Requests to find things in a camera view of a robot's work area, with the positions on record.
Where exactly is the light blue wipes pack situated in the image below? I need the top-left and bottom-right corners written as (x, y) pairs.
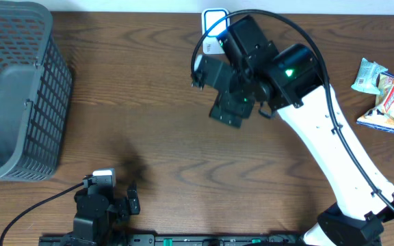
top-left (351, 58), bottom-right (388, 95)

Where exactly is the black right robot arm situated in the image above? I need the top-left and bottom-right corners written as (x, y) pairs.
top-left (191, 9), bottom-right (394, 245)

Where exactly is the dark grey plastic basket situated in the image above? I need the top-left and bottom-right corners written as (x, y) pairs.
top-left (0, 1), bottom-right (73, 182)

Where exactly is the yellow snack bag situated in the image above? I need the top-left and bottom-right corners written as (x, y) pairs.
top-left (356, 72), bottom-right (394, 134)

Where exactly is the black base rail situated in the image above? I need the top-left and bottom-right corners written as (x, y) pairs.
top-left (38, 234), bottom-right (306, 246)

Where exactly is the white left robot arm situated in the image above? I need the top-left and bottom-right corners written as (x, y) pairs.
top-left (60, 182), bottom-right (141, 246)

